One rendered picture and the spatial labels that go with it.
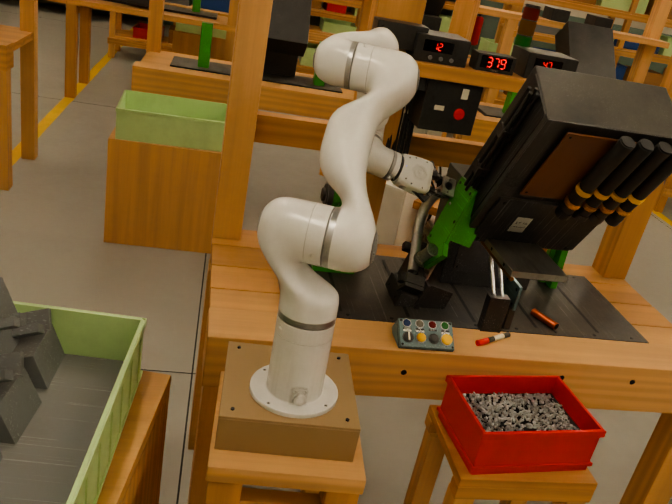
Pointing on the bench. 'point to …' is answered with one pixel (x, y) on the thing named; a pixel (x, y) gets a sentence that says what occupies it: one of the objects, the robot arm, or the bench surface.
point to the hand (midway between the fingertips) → (442, 187)
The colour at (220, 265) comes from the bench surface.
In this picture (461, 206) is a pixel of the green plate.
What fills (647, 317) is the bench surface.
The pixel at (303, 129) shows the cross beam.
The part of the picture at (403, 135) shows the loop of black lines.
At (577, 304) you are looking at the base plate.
